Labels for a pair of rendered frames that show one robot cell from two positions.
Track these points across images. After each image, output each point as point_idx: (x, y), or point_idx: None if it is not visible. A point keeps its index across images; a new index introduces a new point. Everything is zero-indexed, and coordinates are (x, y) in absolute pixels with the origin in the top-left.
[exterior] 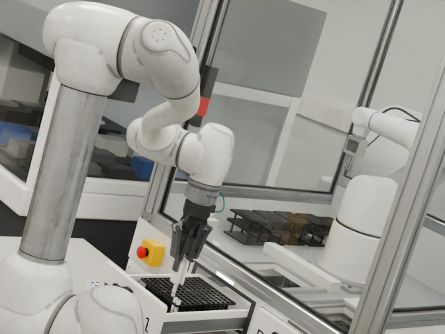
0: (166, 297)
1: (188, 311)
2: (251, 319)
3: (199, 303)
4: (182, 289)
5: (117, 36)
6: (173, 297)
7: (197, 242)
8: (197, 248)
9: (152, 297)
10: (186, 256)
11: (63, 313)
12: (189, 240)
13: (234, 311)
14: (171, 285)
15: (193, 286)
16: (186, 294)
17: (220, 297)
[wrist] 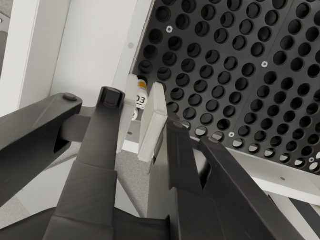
0: (134, 66)
1: (133, 143)
2: (295, 209)
3: (205, 135)
4: (246, 52)
5: None
6: (169, 70)
7: (224, 205)
8: (205, 196)
9: (0, 97)
10: (163, 138)
11: None
12: (161, 186)
13: (270, 191)
14: (240, 14)
15: (311, 50)
16: (230, 76)
17: (316, 134)
